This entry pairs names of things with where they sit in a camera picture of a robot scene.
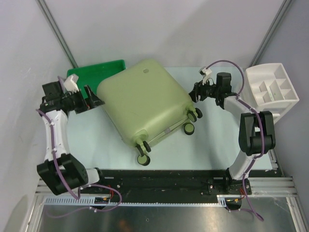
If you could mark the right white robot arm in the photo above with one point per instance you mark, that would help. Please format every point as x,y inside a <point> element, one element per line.
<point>256,129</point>

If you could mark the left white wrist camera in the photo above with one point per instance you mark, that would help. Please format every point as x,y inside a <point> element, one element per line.
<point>70,83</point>

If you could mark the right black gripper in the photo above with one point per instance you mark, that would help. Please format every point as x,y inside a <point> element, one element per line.
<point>197,91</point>

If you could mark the right aluminium frame post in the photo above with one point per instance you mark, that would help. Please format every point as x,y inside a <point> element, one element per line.
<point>274,26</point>

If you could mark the white slotted cable duct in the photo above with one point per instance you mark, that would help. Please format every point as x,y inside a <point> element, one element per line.
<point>207,201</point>

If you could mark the aluminium frame post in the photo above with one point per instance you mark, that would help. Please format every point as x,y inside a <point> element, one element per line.
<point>56,31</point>
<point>274,26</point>

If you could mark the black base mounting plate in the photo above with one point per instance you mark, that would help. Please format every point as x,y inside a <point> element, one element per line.
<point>172,186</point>

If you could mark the green plastic tray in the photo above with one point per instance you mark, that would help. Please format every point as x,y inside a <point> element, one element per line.
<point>93,74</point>

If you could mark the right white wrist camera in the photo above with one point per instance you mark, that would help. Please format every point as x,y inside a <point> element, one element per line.
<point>206,74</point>

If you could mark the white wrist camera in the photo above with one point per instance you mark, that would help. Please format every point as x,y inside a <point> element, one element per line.
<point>70,83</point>
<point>206,74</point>

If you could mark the left aluminium frame post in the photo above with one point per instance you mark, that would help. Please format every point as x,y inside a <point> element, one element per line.
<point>56,31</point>

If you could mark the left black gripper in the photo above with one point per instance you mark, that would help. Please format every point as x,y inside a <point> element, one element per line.
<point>93,100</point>

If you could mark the olive green hard-shell suitcase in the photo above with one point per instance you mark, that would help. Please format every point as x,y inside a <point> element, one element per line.
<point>146,105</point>

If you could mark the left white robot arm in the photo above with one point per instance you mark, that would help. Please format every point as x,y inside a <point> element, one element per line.
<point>60,170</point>

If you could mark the white plastic drawer organizer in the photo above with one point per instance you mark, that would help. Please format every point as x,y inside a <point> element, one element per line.
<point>267,87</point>

